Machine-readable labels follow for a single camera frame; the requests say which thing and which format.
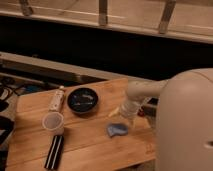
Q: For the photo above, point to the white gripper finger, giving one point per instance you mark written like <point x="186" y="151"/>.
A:
<point x="130" y="122"/>
<point x="115" y="112"/>

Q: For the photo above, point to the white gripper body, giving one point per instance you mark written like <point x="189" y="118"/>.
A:
<point x="129" y="108"/>

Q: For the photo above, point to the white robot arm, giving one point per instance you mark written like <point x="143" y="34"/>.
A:
<point x="184" y="118"/>

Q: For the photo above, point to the black ceramic bowl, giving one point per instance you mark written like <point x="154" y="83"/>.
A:
<point x="82" y="100"/>

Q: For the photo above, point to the wooden board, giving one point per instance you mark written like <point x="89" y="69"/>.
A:
<point x="87" y="147"/>

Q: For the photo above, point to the white bottle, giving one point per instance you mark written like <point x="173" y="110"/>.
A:
<point x="57" y="99"/>

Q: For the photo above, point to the translucent plastic cup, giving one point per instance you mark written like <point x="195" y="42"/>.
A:
<point x="54" y="123"/>

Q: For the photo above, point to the metal rail frame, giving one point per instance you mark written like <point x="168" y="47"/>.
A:
<point x="179" y="19"/>

